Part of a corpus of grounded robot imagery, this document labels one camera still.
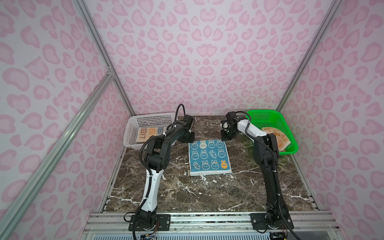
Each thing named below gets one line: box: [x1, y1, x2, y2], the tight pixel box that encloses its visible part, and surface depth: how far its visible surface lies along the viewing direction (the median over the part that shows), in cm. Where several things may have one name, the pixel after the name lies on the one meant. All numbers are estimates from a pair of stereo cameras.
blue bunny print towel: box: [188, 139, 232, 177], surface depth 97 cm
